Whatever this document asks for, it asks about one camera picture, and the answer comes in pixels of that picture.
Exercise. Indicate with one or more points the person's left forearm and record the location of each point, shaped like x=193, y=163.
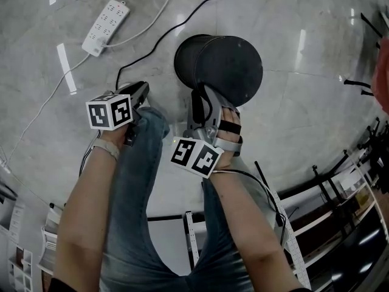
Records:
x=82, y=224

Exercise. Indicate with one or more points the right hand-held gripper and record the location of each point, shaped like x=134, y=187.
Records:
x=182, y=152

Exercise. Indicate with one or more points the person's right hand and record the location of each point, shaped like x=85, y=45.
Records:
x=229, y=135

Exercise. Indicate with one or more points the black metal frame rack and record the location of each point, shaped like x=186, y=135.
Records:
x=334, y=181

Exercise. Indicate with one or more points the person's blue jeans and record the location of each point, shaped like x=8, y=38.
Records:
x=136, y=208

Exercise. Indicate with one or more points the white paper tray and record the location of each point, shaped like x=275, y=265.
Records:
x=48, y=248

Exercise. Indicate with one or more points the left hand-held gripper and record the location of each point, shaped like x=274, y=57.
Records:
x=106, y=112

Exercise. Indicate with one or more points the white metal shelf rack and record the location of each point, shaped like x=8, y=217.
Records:
x=290, y=239

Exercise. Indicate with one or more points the person's left hand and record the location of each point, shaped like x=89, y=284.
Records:
x=114, y=135

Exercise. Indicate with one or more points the pink sofa chair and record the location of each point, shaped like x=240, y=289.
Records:
x=382, y=81

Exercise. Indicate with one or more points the white power strip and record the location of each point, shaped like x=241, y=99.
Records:
x=106, y=26

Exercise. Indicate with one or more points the black tripod stand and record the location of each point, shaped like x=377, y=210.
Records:
x=261, y=173

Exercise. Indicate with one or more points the white storage shelf unit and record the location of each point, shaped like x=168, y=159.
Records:
x=21, y=269

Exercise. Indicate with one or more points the black cylindrical bin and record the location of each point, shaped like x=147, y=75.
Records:
x=228, y=68

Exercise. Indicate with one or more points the person's black shirt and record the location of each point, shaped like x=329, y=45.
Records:
x=60, y=286

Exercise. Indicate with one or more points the white plug adapter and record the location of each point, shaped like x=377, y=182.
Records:
x=4, y=164

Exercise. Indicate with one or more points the person's right forearm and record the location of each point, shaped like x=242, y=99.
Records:
x=249, y=239

